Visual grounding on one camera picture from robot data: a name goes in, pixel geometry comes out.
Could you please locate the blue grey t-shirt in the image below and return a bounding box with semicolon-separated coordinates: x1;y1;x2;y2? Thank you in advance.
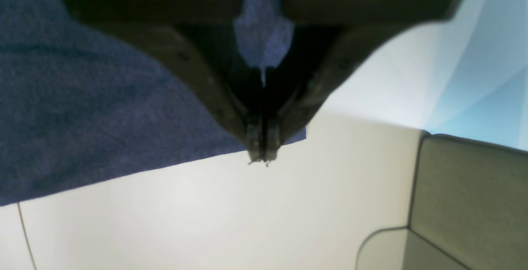
0;0;307;207

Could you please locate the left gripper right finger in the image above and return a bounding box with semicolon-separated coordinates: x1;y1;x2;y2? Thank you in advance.
265;0;462;161

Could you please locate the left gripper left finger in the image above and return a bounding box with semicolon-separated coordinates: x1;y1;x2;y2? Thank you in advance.
62;0;264;161

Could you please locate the grey side panel right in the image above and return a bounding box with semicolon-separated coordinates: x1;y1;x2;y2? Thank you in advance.
355;131;528;270

